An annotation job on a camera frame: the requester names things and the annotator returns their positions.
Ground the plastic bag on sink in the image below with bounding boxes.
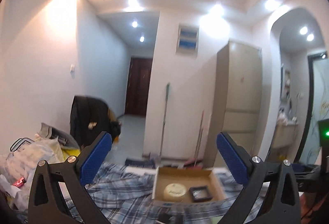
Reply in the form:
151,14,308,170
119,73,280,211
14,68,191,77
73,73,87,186
278,108,290,124

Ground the broom with red handle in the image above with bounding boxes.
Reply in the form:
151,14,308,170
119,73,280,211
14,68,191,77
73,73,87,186
184,110,205,166

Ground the white plastic bag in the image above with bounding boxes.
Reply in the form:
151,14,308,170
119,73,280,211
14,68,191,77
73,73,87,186
0,137,65,211

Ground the dark brown door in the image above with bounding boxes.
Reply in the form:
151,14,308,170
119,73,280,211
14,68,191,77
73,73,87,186
125,56,154,117

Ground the frosted glass door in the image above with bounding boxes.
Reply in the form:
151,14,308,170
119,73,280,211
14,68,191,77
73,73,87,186
295,52,329,165

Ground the black jacket on chair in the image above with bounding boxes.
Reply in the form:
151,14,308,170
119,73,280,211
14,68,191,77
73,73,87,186
70,95,122,149

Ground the round pale yellow tin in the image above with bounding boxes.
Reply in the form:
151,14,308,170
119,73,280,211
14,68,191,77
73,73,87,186
164,183,188,201

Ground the wall niche shelf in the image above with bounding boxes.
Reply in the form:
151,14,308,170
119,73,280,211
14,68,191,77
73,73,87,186
280,63,292,101

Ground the shallow cardboard box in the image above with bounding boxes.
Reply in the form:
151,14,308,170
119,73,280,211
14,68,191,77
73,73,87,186
152,166,227,206

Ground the yellow bag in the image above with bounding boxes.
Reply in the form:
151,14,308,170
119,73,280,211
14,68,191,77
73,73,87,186
62,148,81,160

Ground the wall electrical panel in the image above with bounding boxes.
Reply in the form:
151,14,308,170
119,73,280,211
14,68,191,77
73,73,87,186
176,23,199,56

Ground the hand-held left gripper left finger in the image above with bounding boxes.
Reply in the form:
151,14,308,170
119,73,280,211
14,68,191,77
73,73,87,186
28,131,113,224

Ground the black square case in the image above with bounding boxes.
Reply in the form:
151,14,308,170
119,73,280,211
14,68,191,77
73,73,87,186
188,186,213,202

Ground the beige refrigerator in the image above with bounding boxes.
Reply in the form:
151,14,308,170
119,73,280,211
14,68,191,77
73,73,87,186
203,39,263,163

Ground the mop with green handle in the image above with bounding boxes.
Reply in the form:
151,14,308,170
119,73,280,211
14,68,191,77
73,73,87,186
142,82,170,160

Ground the grey cloth bag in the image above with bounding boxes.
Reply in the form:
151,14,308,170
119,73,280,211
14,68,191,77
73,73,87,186
37,122,78,149

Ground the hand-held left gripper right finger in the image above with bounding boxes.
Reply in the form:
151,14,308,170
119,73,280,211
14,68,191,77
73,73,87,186
216,132,301,224

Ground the blue plaid shirt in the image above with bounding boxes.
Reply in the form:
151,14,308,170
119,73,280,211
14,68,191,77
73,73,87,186
15,161,273,224

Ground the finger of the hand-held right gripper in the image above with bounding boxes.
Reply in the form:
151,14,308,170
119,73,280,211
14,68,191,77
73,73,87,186
292,164,320,192

